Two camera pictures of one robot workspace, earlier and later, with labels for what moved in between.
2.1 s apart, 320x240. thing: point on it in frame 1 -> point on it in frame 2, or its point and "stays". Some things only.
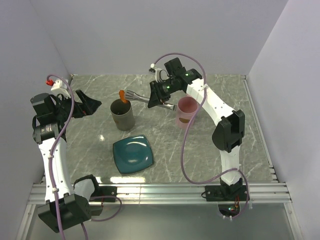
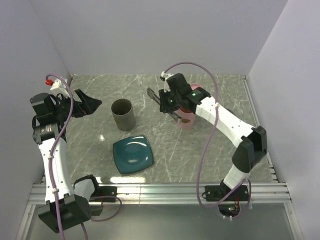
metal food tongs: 130,95 -> 152,95
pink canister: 187,107 stays
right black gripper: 157,97 -> 164,107
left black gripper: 89,107 stays
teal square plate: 132,154 stays
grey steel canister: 123,115 stays
